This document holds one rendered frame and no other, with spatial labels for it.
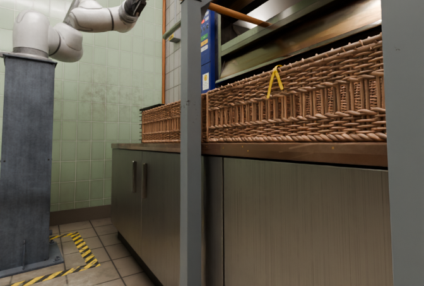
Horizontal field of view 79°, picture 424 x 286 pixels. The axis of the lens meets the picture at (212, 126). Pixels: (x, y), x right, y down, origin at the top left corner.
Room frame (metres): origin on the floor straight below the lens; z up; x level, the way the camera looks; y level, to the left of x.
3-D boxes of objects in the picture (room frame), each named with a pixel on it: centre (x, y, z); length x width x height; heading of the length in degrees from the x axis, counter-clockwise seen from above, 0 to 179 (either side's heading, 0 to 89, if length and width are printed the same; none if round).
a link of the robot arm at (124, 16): (1.16, 0.38, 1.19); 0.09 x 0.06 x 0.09; 123
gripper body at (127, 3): (1.10, 0.34, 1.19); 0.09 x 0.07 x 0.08; 33
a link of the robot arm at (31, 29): (1.34, 0.94, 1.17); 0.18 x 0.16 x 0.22; 166
